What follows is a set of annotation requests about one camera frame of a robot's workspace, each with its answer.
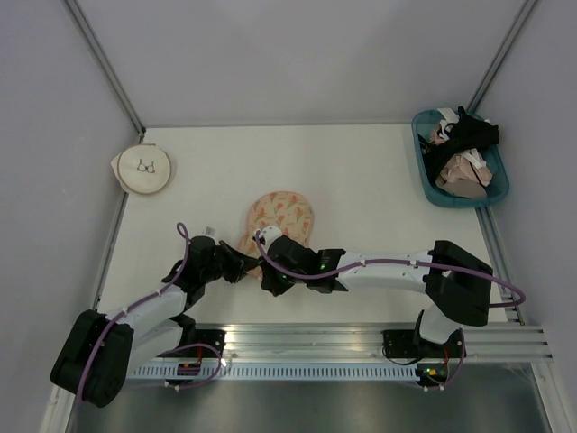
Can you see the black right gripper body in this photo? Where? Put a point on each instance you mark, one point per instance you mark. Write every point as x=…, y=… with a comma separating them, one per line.
x=279, y=284

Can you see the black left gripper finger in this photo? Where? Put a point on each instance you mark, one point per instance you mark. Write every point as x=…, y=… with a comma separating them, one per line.
x=233, y=276
x=240, y=261

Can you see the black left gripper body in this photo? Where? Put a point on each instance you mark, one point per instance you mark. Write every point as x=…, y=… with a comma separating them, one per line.
x=221, y=262

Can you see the peach tulip mesh laundry bag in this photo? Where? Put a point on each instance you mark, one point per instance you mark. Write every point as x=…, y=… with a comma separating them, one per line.
x=290, y=211

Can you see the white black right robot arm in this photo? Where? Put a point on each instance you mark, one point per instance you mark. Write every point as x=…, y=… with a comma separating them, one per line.
x=457, y=283

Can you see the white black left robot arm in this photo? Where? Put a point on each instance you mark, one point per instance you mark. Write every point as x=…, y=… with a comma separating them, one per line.
x=103, y=348

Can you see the round cream bra wash bag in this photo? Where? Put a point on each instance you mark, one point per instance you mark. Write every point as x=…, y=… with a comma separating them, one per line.
x=143, y=169

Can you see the beige bra in basket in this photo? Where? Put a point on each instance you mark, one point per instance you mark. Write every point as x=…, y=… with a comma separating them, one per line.
x=465, y=174

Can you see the black bra in basket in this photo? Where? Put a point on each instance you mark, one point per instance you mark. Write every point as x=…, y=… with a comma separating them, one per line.
x=465, y=133

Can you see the teal plastic basket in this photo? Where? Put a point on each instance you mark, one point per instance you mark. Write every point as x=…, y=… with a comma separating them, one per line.
x=496, y=191

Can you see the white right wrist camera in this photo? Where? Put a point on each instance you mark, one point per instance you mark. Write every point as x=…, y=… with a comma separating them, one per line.
x=265, y=236

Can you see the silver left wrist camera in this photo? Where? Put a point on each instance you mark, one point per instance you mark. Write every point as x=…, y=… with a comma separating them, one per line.
x=210, y=232

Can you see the white slotted cable duct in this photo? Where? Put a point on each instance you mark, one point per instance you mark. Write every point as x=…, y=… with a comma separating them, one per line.
x=172, y=371

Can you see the left side table rail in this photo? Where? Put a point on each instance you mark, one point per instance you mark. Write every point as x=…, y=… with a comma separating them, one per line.
x=109, y=249

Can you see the aluminium front table rail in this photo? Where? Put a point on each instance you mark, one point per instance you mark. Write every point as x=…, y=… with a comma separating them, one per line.
x=495, y=343

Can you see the left aluminium frame post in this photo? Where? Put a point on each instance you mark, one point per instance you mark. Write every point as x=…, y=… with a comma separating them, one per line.
x=88, y=34

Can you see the aluminium frame post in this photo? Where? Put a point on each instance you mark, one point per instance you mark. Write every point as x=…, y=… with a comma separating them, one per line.
x=88, y=34
x=506, y=46

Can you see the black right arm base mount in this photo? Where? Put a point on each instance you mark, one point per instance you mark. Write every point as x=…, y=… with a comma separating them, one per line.
x=437, y=364

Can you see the right side table rail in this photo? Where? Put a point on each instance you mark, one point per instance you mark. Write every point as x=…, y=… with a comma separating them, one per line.
x=498, y=261

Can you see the right aluminium frame post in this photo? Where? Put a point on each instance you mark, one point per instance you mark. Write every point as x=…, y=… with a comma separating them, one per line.
x=506, y=46

